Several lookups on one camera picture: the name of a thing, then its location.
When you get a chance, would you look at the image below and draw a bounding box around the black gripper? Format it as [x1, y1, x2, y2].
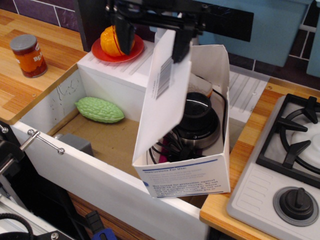
[105, 0, 208, 63]

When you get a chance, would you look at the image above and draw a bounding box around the white cardboard box with flap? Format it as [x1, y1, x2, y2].
[132, 30, 231, 198]

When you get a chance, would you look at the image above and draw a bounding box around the grey toy faucet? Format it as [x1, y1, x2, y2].
[153, 12, 201, 48]

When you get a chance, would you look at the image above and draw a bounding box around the toy orange pumpkin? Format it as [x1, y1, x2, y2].
[100, 25, 125, 57]

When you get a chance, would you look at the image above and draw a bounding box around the red plate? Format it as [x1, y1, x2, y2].
[91, 34, 144, 63]

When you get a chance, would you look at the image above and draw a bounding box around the toy orange slice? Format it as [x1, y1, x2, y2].
[187, 73, 213, 98]

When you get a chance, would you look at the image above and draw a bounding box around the green toy bitter gourd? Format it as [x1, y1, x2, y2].
[74, 97, 125, 124]

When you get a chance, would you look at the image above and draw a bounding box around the black 3D mouse puck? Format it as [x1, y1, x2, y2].
[174, 92, 221, 149]

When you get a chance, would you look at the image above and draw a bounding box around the white toy sink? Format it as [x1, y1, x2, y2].
[9, 39, 271, 240]

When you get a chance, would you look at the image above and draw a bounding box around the teal toy cabinet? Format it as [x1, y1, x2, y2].
[198, 0, 320, 75]

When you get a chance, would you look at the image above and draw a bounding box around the magenta stick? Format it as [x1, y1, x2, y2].
[159, 139, 204, 163]

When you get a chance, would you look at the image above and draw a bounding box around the red soup can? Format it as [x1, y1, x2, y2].
[9, 34, 48, 78]

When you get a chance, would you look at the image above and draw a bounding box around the grey sink drain block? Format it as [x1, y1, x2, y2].
[53, 133, 94, 157]

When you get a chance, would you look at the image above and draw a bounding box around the black stove grate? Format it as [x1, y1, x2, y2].
[253, 94, 320, 185]

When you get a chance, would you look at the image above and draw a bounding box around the white toy stove top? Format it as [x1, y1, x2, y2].
[226, 93, 320, 240]

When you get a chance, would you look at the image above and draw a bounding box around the blue black clamp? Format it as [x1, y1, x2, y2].
[85, 210, 117, 240]

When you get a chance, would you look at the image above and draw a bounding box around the black stove knob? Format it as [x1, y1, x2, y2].
[273, 186, 320, 227]

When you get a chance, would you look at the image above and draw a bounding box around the black coiled cable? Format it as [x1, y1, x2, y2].
[149, 88, 229, 165]

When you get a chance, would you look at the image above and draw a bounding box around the metal clamp handle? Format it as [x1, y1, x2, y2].
[0, 129, 65, 155]

